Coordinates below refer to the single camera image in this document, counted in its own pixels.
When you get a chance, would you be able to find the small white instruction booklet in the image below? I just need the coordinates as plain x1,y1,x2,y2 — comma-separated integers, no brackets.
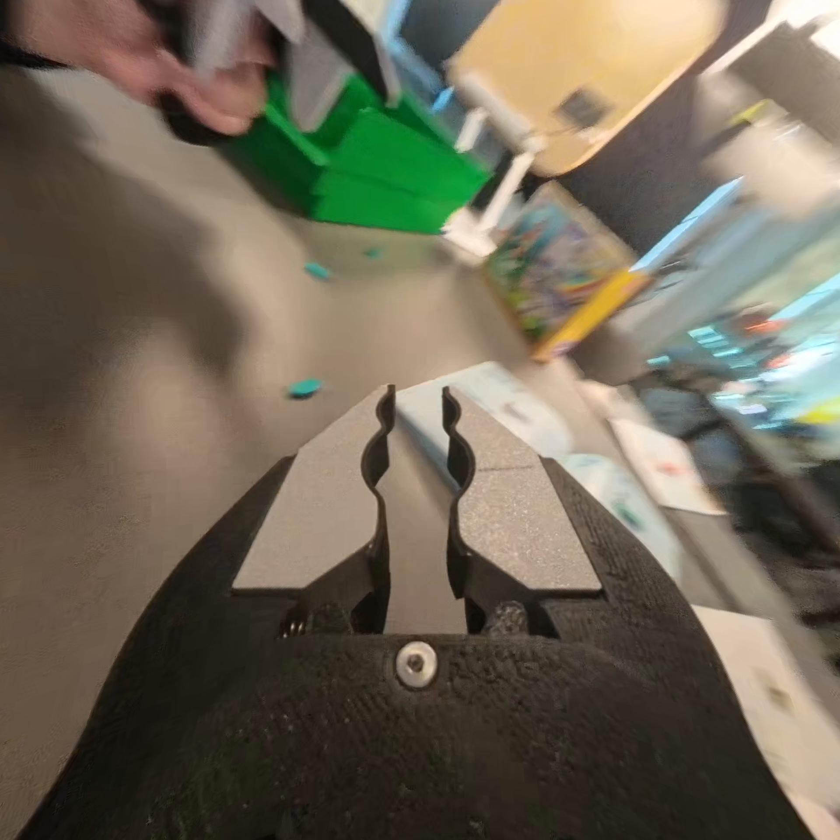
610,416,726,516

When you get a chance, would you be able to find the green plastic bin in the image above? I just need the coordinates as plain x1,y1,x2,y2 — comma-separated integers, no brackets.
220,69,493,236

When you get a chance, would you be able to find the white table stand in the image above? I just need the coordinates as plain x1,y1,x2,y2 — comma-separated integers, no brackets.
441,72,549,258

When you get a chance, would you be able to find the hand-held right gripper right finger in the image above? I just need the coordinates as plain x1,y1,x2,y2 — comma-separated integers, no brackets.
441,386,603,618

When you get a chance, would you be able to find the colourful toy brick set box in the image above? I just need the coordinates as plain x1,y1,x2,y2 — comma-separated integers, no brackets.
482,180,654,363

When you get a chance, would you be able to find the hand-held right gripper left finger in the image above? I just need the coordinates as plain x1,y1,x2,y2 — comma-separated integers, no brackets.
231,384,396,619

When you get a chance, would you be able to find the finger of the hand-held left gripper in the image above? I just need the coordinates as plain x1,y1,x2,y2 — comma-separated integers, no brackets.
305,0,403,107
282,29,355,132

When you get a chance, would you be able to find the open instruction booklet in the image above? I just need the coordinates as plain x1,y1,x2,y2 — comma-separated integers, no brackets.
394,361,686,581

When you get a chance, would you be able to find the tilted wooden table board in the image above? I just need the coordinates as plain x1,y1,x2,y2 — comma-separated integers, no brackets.
446,0,729,178

